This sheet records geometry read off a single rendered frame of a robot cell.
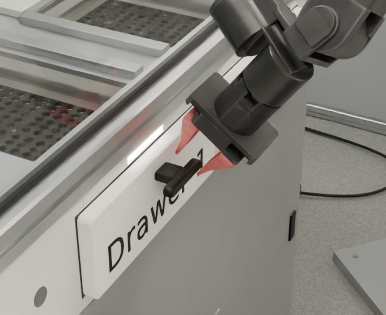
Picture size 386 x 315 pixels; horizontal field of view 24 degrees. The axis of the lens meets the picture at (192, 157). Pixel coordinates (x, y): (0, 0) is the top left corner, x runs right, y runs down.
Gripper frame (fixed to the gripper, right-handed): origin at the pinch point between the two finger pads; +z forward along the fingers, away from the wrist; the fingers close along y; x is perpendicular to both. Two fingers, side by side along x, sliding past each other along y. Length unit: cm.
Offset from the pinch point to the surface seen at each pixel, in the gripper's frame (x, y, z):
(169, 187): 7.2, -0.4, -0.7
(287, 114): -41.4, -6.3, 15.6
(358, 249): -101, -47, 72
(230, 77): -16.4, 3.8, -0.1
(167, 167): 3.6, 1.3, 0.6
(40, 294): 25.4, 1.3, 4.9
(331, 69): -164, -12, 79
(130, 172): 8.6, 3.9, 0.4
